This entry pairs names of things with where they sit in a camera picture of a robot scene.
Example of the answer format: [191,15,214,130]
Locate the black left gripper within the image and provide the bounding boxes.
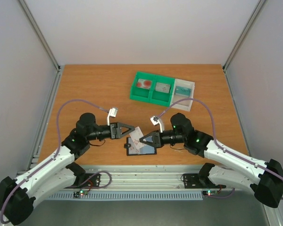
[87,122,135,141]

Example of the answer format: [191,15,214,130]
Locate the grey white card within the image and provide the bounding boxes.
[129,127,144,149]

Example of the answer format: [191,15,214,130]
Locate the black leather card holder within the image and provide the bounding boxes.
[124,137,157,156]

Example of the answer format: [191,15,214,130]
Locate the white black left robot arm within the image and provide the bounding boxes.
[0,113,134,226]

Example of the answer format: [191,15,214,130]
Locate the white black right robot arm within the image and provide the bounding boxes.
[140,113,283,208]

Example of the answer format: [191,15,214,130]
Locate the grey card in bin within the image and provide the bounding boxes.
[155,82,171,94]

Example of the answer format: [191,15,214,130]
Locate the red dotted card in bin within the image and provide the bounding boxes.
[136,79,152,89]

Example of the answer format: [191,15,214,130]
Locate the teal card in bin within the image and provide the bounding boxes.
[175,86,191,98]

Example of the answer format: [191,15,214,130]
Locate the white right bin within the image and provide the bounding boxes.
[170,79,195,112]

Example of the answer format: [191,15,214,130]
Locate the green middle bin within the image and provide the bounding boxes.
[150,75,175,107]

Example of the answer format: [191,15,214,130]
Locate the green bin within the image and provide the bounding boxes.
[150,75,175,107]
[130,72,156,103]

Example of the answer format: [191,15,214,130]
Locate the green left bin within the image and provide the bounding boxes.
[130,72,156,103]

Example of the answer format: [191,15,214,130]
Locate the left controller board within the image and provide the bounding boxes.
[73,190,89,198]

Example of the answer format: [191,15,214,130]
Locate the controller board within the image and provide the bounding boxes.
[73,190,89,198]
[202,190,221,196]

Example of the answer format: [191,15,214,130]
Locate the right controller board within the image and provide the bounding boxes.
[202,190,221,196]

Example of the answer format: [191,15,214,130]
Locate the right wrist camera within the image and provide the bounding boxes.
[150,116,165,133]

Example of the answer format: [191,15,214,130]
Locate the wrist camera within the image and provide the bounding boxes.
[150,116,165,133]
[107,107,118,125]

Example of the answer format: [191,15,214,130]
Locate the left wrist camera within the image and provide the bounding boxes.
[107,107,118,125]

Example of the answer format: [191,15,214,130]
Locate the aluminium frame rail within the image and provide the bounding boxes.
[61,164,250,191]

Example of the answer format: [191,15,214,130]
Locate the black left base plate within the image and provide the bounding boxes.
[67,173,101,188]

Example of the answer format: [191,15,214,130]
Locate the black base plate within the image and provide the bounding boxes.
[181,173,226,189]
[67,173,101,188]

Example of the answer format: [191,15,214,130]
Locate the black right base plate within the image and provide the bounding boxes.
[181,173,226,189]

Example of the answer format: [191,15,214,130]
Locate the grey slotted cable duct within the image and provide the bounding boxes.
[48,191,203,202]

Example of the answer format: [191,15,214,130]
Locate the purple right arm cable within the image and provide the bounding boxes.
[155,98,283,201]

